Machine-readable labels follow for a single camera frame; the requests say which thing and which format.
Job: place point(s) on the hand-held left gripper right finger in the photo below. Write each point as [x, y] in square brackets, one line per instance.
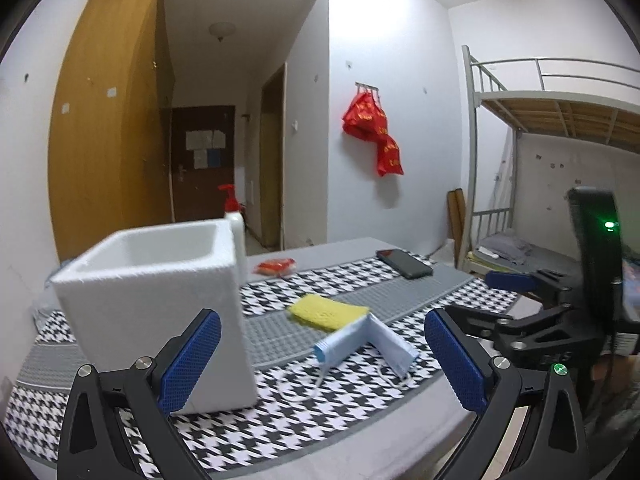
[457, 365]

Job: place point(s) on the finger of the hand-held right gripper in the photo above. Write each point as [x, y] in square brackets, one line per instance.
[480, 322]
[505, 280]

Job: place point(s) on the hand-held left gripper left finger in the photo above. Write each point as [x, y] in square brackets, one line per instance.
[192, 360]

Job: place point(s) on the white foam box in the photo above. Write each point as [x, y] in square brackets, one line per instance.
[165, 300]

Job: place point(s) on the disposable face mask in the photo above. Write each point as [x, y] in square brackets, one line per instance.
[365, 340]

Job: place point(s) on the grey bedding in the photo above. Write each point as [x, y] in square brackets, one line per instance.
[520, 252]

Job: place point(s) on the wooden boards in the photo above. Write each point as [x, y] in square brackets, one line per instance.
[456, 215]

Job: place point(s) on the black smartphone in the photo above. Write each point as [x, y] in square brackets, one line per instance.
[405, 263]

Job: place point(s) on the red snack packet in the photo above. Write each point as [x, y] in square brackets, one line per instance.
[274, 267]

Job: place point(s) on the houndstooth table mat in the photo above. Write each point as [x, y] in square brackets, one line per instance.
[300, 425]

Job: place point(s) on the white red pump bottle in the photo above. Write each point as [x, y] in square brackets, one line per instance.
[236, 230]

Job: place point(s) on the yellow sponge cloth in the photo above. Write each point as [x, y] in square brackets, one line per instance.
[325, 312]

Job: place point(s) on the metal bunk bed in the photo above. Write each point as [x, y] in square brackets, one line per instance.
[550, 110]

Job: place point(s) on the dark brown door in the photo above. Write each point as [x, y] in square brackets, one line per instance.
[200, 190]

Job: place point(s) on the red hanging bag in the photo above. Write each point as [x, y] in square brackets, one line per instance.
[375, 130]

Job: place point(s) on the blue white paper notice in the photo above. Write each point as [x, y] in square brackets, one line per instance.
[206, 159]

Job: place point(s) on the light wooden door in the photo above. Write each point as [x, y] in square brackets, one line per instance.
[272, 160]

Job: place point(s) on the wooden wardrobe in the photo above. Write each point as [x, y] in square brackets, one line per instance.
[110, 135]

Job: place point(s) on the ceiling lamp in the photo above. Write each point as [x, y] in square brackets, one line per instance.
[222, 30]

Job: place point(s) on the metal wall hook rack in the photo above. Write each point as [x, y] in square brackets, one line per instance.
[367, 86]

